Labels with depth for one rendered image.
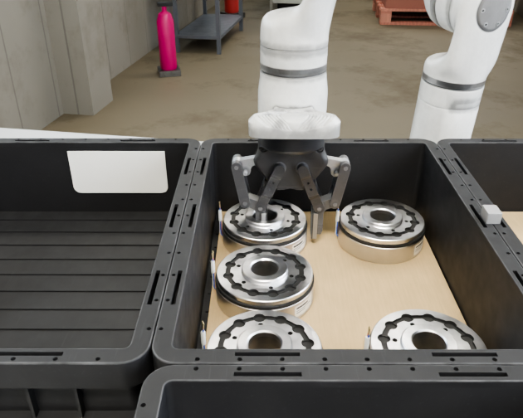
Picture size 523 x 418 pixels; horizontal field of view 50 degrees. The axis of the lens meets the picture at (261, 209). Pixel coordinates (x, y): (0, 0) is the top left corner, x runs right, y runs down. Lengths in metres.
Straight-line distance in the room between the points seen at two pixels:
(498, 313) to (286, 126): 0.26
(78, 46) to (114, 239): 2.89
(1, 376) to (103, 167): 0.38
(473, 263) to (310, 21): 0.28
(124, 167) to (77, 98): 2.94
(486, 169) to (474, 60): 0.16
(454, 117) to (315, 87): 0.35
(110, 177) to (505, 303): 0.50
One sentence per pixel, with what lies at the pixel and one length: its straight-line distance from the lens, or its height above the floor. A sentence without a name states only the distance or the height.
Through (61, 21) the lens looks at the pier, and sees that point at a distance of 3.58.
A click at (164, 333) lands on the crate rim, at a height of 0.93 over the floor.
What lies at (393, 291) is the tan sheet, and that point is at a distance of 0.63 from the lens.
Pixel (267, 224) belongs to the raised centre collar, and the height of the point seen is 0.87.
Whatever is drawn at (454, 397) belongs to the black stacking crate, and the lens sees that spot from 0.41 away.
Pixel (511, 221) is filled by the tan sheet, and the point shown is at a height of 0.83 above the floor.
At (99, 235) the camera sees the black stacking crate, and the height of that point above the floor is 0.83.
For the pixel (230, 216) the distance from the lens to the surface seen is 0.69.
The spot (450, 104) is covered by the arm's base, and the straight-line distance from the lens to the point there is 0.88.
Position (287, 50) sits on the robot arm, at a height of 1.07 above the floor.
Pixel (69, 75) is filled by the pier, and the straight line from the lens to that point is 3.66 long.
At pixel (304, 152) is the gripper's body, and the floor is 0.97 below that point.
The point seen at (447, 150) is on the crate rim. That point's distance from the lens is 0.73.
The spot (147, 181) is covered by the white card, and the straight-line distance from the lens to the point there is 0.76.
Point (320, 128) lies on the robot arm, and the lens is 0.55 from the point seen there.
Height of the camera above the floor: 1.21
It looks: 30 degrees down
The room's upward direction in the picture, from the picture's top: straight up
